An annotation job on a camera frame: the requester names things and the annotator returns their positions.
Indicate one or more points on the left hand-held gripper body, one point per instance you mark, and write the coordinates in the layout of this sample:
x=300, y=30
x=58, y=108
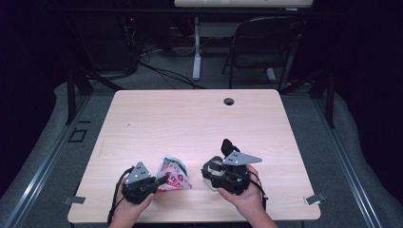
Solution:
x=138, y=190

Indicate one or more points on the person's left hand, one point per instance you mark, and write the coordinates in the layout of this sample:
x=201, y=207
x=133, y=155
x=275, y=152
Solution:
x=126, y=212

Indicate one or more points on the dark equipment with red light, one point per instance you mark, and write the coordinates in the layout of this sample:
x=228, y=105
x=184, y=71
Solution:
x=107, y=44

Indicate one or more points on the black folding chair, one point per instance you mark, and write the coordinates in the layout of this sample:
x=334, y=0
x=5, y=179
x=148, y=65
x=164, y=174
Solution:
x=263, y=38

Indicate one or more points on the black metal stand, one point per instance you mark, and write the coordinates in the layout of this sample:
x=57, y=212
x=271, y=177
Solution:
x=330, y=101
x=71, y=95

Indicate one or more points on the white desk leg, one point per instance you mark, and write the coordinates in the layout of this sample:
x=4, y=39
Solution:
x=271, y=75
x=197, y=47

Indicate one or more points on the white desk top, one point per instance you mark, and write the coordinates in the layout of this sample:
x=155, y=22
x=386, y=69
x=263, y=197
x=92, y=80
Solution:
x=244, y=3

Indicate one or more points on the grey tape tab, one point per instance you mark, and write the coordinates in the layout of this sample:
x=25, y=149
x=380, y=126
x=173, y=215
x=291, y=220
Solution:
x=74, y=200
x=314, y=199

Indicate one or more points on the metal floor rail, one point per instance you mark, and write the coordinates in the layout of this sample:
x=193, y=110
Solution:
x=345, y=164
x=41, y=172

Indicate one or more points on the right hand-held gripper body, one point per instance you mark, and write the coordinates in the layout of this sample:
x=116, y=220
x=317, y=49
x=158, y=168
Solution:
x=234, y=180

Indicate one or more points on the pink and white plastic pouch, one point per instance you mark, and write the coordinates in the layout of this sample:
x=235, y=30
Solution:
x=174, y=174

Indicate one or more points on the person's right hand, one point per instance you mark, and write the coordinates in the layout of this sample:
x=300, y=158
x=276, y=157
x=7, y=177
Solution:
x=250, y=202

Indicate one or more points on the clear container with black lid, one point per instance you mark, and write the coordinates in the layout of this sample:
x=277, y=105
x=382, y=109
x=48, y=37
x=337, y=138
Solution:
x=228, y=147

